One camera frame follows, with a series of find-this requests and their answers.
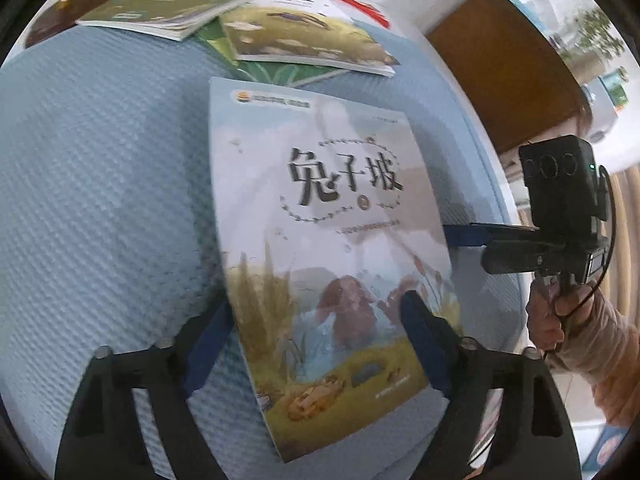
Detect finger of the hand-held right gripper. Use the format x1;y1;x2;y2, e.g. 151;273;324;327
442;222;541;251

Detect pale picture book white flowers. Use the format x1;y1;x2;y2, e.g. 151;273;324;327
219;0;401;78

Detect brown wooden cabinet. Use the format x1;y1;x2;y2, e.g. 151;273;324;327
425;0;593;156

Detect person's right hand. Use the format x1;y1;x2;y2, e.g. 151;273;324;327
525;275;598;356

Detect person's right forearm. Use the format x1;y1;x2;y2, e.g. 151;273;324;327
547;285;640;426

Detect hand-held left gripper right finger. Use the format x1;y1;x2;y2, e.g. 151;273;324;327
400;290;583;480

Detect olive green insect book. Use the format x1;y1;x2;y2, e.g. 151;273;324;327
75;0;296;42

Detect potted green plant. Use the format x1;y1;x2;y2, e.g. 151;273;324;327
562;7;626;76

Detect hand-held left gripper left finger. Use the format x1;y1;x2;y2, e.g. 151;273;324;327
55;295;236;480

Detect antique style desk globe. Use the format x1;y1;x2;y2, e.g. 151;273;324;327
25;0;113;50

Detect light blue textured mat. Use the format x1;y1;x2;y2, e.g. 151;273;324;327
0;22;523;480

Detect red tassel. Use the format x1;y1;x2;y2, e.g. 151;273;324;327
325;0;391;28

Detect pale picture book brown animal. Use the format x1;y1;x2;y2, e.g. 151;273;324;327
209;77;463;463

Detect thin black cable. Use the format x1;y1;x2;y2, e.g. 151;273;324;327
545;165;617;361

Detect bright green leafy book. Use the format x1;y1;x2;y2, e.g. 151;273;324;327
194;20;351;88

